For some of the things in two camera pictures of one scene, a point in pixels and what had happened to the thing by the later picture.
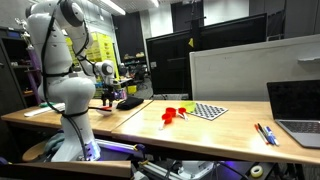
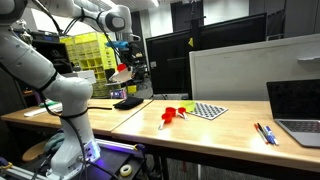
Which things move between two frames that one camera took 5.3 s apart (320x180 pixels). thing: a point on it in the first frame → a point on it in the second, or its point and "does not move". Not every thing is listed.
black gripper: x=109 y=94 → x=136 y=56
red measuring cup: x=106 y=108 → x=121 y=67
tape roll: x=256 y=171 → x=127 y=172
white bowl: x=106 y=113 → x=123 y=75
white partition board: x=241 y=73 does not move
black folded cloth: x=129 y=103 does not move
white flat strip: x=59 y=107 does not move
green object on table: x=45 y=105 does not move
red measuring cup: x=171 y=111 does not move
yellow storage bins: x=101 y=49 does not move
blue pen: x=270 y=136 does not move
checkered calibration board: x=208 y=112 does not move
